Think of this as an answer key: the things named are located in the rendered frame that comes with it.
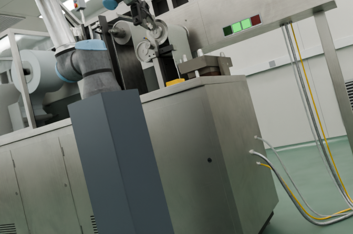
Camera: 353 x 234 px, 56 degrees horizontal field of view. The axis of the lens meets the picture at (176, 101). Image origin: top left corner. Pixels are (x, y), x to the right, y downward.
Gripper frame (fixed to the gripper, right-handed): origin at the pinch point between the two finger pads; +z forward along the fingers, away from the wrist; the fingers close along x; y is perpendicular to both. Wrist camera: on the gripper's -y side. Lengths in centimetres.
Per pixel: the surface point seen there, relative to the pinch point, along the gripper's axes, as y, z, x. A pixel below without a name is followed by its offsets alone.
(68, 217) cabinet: -87, 44, 78
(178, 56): -7.4, 19.7, -6.8
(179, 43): 2.6, 18.7, -6.8
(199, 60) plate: -19.8, 17.3, -23.3
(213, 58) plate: -12.1, 25.8, -26.5
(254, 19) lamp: 17, 33, -48
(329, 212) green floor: -69, 115, -58
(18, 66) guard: -7, -18, 95
